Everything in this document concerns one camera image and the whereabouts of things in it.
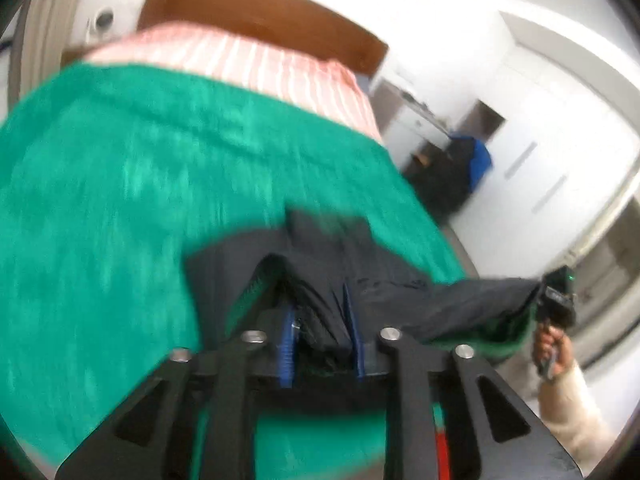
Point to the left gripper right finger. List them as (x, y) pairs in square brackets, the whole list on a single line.
[(491, 432)]

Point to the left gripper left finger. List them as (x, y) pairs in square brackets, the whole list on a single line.
[(194, 415)]

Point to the black puffer jacket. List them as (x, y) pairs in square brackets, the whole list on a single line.
[(344, 287)]

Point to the cream sleeve forearm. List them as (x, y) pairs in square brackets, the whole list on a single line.
[(566, 408)]

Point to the person's right hand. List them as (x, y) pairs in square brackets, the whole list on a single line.
[(552, 351)]

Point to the person's red garment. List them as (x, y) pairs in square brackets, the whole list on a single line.
[(442, 447)]

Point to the dark jacket on chair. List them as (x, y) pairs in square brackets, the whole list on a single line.
[(443, 179)]

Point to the white desk with drawers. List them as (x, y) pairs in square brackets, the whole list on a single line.
[(405, 125)]

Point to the green patterned bedspread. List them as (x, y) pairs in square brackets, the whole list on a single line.
[(112, 176)]

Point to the pink striped bed sheet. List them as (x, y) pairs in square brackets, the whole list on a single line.
[(326, 88)]

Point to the beige curtain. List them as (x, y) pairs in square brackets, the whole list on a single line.
[(42, 33)]

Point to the brown wooden headboard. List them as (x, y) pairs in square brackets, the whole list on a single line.
[(301, 25)]

